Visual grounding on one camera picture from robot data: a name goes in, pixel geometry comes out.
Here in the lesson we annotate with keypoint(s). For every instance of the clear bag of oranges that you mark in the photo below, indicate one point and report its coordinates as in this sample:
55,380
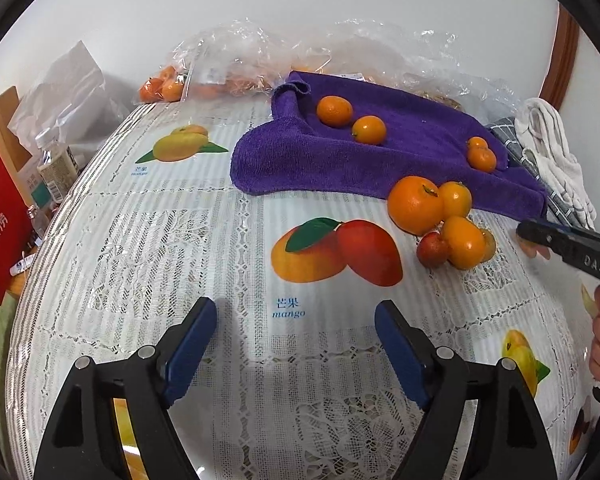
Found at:
160,87

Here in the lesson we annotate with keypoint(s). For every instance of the small red fruit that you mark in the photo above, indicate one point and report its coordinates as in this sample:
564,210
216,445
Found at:
431,250

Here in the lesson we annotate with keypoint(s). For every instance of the large orange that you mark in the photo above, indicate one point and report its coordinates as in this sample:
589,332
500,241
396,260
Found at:
415,205

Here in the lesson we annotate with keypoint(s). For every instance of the red paper bag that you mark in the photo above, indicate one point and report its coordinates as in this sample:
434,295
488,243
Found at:
0,220

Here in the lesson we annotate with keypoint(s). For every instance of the purple towel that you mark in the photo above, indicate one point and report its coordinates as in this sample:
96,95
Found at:
380,170

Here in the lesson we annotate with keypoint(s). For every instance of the clear bag of tan fruits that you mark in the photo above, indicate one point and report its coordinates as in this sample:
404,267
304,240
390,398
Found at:
445,100

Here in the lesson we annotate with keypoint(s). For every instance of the white plastic bag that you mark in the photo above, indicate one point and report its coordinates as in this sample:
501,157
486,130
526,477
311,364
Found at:
60,95

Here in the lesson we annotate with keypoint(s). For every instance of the fruit print lace tablecloth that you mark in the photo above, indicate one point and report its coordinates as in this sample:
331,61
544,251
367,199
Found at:
180,220

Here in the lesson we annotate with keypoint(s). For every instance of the wooden chair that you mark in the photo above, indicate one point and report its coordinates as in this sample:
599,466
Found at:
0,110

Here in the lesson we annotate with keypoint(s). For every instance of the clear plastic bottle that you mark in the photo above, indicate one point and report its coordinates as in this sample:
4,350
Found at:
55,170

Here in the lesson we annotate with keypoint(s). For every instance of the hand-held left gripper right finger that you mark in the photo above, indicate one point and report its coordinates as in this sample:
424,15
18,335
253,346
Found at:
402,355

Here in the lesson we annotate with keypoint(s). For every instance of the brown wooden door frame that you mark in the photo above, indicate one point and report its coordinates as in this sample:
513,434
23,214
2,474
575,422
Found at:
562,55

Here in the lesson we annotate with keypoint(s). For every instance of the small tan fruit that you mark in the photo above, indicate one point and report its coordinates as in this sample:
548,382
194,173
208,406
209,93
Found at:
490,245
536,252

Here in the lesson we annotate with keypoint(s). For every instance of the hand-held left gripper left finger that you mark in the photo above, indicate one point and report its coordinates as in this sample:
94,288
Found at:
190,350

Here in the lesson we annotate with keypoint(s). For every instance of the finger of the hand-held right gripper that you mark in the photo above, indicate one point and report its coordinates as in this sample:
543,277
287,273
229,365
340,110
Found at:
545,234

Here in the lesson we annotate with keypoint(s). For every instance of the white striped towel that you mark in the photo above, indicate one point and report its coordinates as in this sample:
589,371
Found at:
550,150

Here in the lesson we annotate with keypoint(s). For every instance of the grey checked cloth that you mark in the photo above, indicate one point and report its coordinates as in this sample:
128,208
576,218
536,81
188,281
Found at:
505,132

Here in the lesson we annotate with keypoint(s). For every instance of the crumpled clear plastic bag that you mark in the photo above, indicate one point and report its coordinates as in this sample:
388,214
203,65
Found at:
380,45

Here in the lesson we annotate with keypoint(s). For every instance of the small white tube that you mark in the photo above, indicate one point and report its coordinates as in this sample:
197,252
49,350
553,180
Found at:
22,263

